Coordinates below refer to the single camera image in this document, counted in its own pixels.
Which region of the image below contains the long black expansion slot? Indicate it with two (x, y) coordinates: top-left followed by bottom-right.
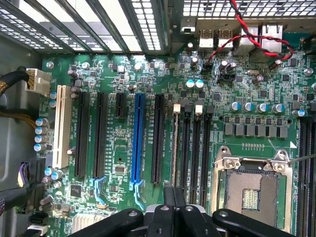
(151, 94), (165, 185)
(74, 91), (91, 178)

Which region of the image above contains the short black expansion slot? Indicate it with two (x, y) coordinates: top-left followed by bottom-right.
(115, 93), (127, 119)

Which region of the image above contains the metal stacked port block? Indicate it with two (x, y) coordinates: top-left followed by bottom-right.
(261, 22), (284, 53)
(233, 24), (260, 55)

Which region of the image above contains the white power connector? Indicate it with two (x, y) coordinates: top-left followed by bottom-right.
(24, 68), (52, 97)

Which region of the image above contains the metal USB port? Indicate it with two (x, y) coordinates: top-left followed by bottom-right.
(198, 29), (215, 49)
(217, 29), (235, 48)

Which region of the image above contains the thick black cable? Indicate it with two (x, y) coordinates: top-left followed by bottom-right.
(0, 182), (45, 213)

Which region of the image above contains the white PCI expansion slot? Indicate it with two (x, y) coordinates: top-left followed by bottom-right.
(52, 84), (73, 169)

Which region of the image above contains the red and black twisted wire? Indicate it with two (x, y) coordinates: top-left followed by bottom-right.
(206, 0), (295, 68)

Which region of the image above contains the metal display port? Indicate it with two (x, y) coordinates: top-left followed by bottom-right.
(180, 17), (198, 35)

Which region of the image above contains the white SATA plug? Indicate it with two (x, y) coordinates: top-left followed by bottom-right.
(26, 224), (49, 237)

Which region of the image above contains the black sleeved power cable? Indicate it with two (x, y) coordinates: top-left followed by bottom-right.
(0, 66), (30, 97)

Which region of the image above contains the thin metal locking lever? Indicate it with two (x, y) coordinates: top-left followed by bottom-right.
(287, 153), (316, 165)

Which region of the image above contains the black expansion slot blue latch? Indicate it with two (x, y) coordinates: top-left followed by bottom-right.
(89, 92), (109, 206)

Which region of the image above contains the RAM slot with white clip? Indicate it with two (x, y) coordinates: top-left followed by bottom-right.
(169, 103), (183, 189)
(191, 104), (204, 203)

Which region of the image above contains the yellow black braided cable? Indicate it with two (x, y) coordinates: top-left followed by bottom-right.
(0, 111), (38, 129)

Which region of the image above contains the metal CPU socket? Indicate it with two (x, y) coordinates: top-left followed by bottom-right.
(211, 145), (294, 234)

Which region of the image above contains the silver finned heatsink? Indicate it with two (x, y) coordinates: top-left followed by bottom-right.
(72, 212), (112, 234)

